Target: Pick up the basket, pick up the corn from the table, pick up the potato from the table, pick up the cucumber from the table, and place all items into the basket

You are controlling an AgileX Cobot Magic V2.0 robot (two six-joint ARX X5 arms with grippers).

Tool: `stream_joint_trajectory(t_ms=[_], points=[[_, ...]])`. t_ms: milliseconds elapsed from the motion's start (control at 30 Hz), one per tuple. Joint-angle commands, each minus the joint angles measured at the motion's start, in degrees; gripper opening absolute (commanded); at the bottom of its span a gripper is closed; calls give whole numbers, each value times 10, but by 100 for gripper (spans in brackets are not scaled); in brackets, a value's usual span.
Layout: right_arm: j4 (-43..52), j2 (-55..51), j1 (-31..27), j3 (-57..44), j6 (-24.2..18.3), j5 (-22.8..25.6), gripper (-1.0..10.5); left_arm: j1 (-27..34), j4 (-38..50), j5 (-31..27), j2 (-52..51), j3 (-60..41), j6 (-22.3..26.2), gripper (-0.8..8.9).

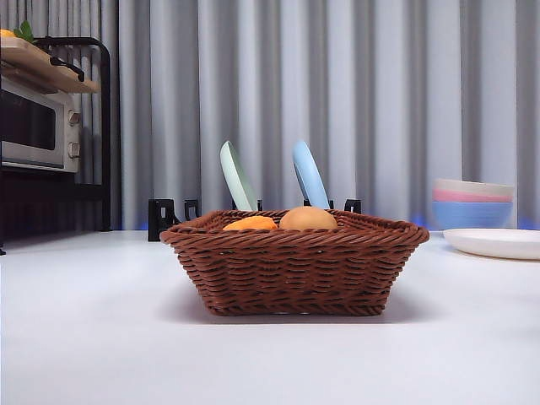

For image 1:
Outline orange toy corn cob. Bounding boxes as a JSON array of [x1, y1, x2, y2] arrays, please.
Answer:
[[222, 215, 279, 231]]

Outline brown wicker basket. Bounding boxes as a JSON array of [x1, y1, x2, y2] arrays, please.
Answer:
[[159, 208, 430, 317]]

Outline green leaves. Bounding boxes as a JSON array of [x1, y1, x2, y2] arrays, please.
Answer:
[[13, 19, 35, 43]]

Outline white flat plate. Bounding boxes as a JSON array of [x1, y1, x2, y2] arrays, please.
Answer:
[[442, 228, 540, 260]]

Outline pale green plate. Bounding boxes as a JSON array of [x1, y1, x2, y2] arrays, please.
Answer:
[[219, 140, 259, 212]]

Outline pink bowl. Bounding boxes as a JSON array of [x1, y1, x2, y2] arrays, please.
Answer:
[[433, 188, 515, 203]]

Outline blue bowl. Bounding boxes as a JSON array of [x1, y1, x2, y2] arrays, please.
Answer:
[[432, 200, 515, 231]]

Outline black metal shelf frame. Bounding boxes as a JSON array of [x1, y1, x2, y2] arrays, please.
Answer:
[[0, 36, 113, 257]]

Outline silver toaster oven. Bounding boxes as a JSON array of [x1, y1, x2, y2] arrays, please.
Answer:
[[0, 78, 82, 175]]

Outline black dish rack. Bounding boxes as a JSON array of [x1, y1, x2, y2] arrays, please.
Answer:
[[147, 197, 363, 242]]

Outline grey pleated curtain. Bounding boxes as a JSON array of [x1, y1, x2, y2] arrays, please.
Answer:
[[0, 0, 540, 232]]

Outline wooden tray with black handle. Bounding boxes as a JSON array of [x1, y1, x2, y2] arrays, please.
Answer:
[[0, 35, 102, 94]]

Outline light blue plate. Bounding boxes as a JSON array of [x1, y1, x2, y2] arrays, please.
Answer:
[[292, 140, 332, 211]]

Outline brown toy potato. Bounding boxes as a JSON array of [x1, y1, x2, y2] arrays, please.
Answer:
[[278, 206, 338, 232]]

